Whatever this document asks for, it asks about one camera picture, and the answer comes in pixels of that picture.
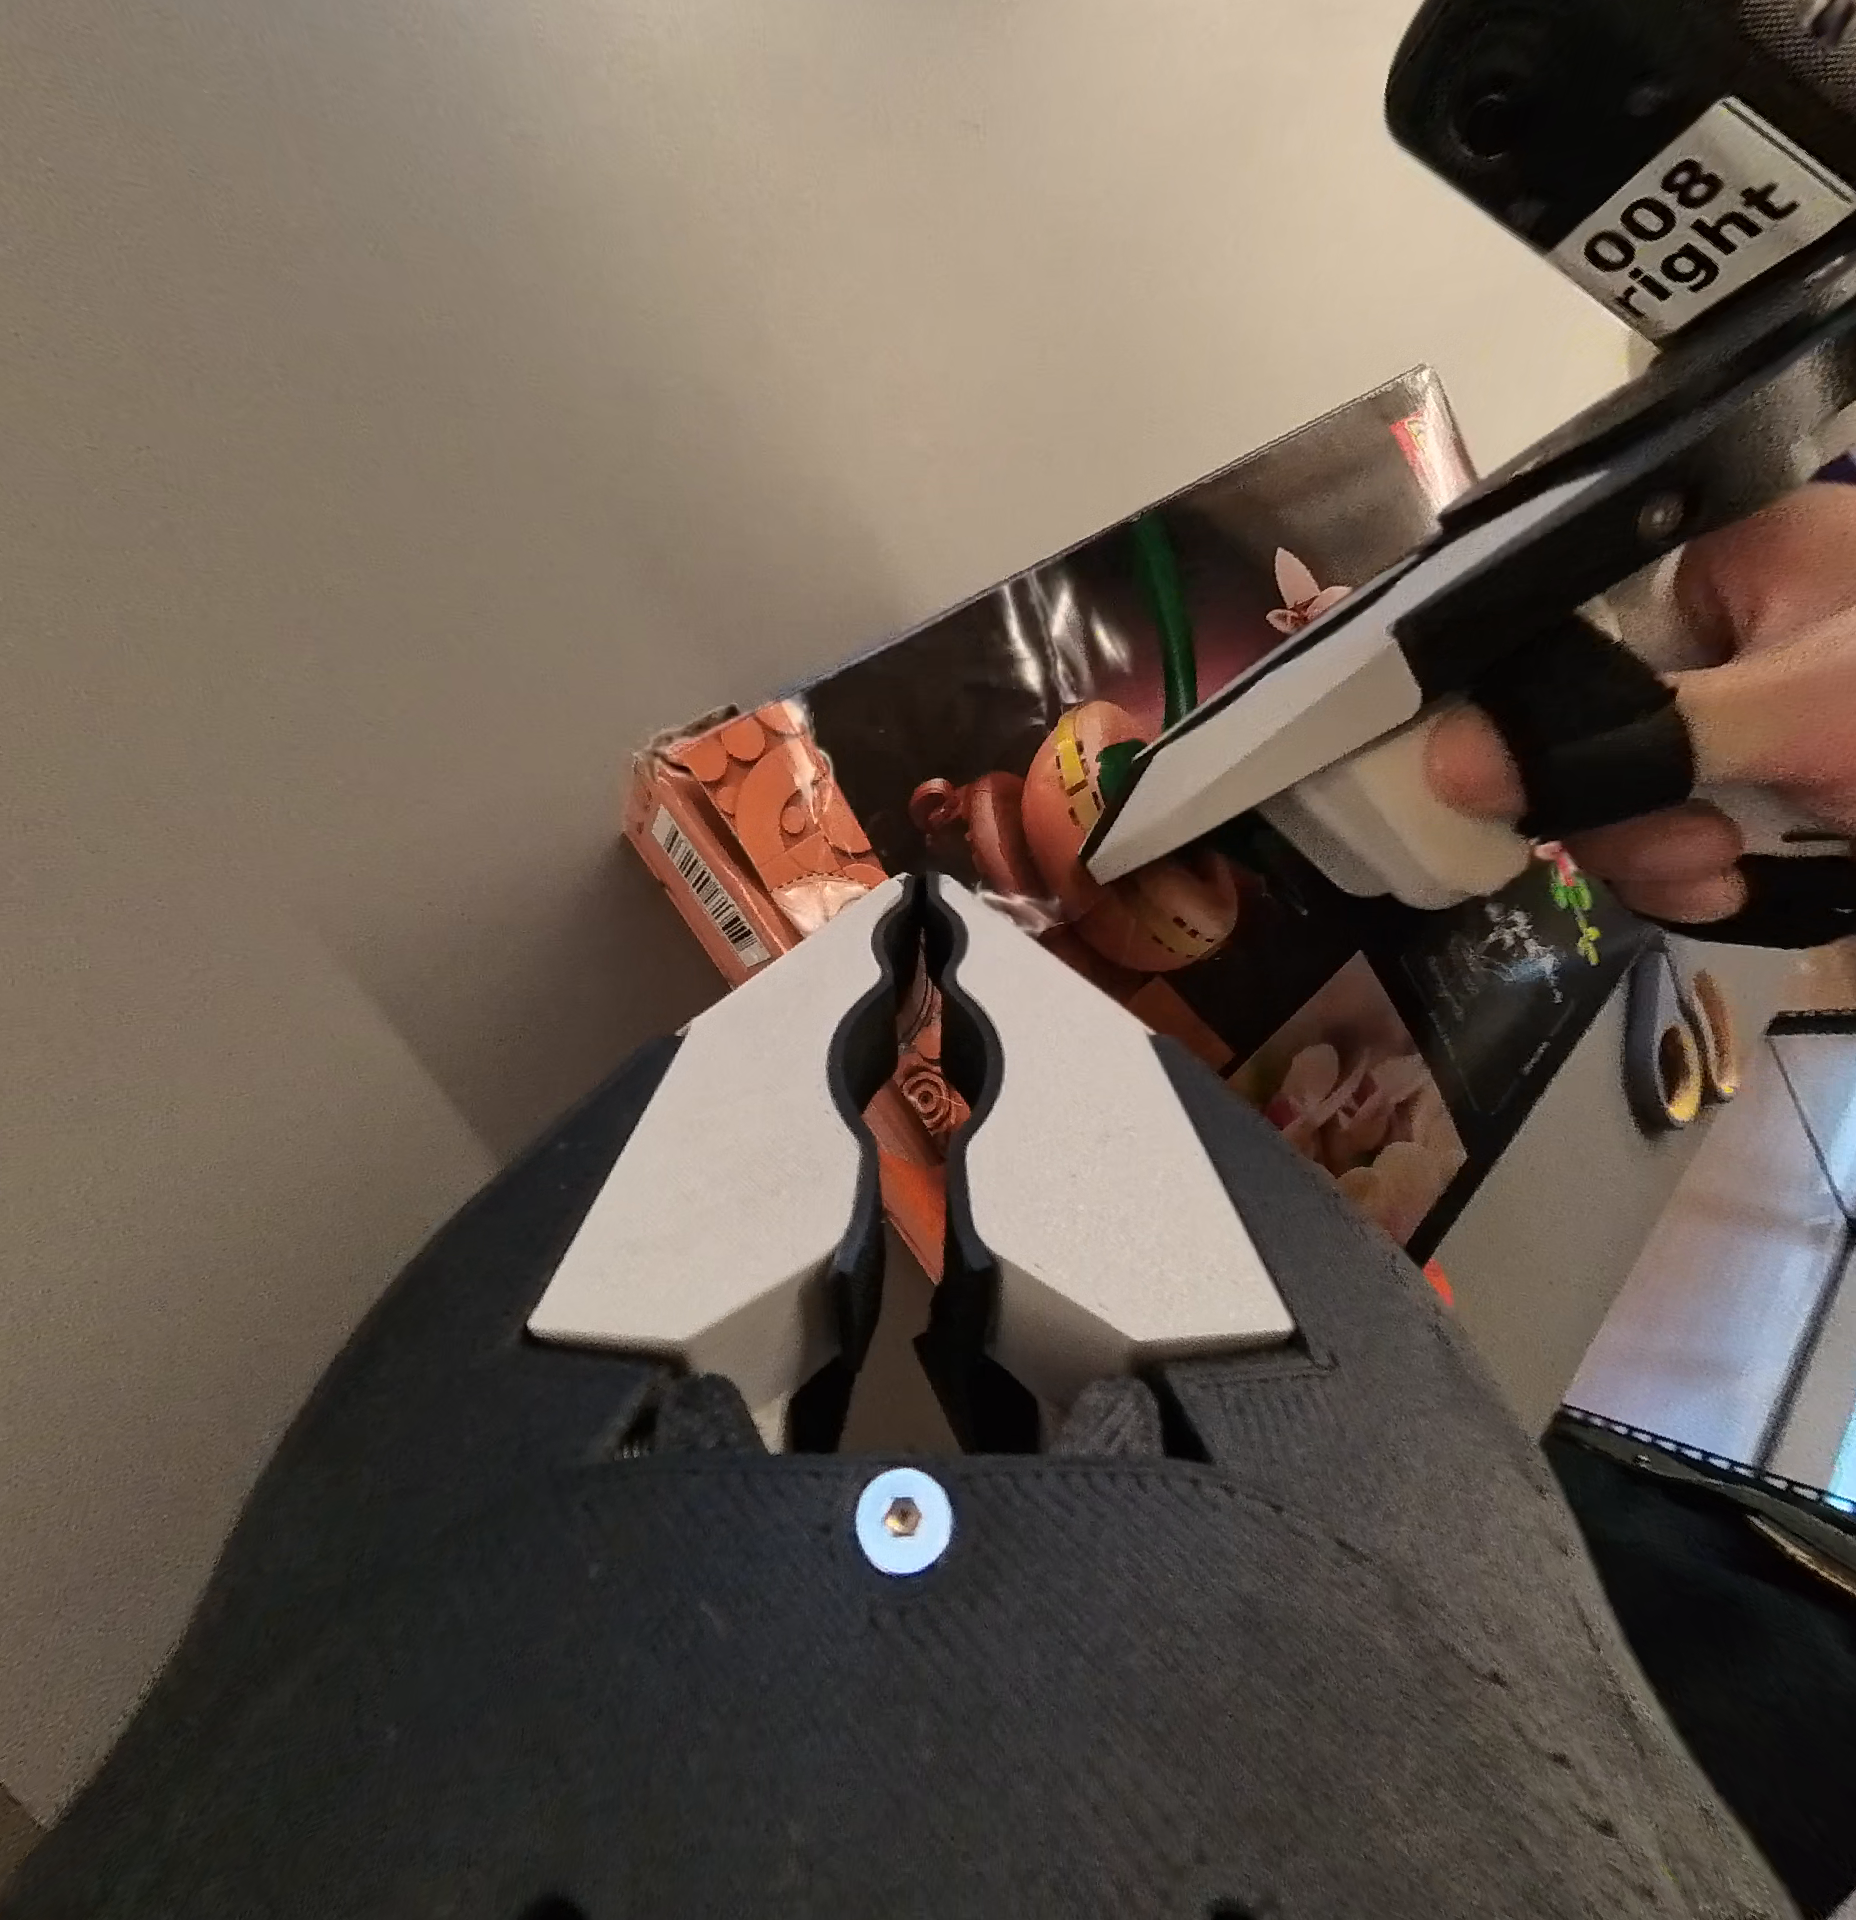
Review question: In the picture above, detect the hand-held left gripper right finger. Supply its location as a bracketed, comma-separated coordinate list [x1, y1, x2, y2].
[917, 874, 1299, 1453]

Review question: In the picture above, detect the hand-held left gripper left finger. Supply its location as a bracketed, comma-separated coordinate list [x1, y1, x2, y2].
[527, 874, 928, 1453]

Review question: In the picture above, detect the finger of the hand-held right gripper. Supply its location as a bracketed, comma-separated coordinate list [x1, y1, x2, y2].
[1165, 515, 1662, 734]
[1080, 626, 1436, 885]

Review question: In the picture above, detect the black flower-print cardboard box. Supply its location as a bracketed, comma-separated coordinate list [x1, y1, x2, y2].
[628, 365, 1673, 1267]

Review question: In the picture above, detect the grey scissors yellow pivot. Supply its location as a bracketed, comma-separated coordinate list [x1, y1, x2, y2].
[1621, 931, 1744, 1138]

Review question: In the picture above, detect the person's right hand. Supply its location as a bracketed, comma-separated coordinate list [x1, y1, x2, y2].
[1420, 486, 1856, 922]

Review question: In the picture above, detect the person's dark jacket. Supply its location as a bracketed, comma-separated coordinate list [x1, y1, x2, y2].
[1542, 1424, 1856, 1920]

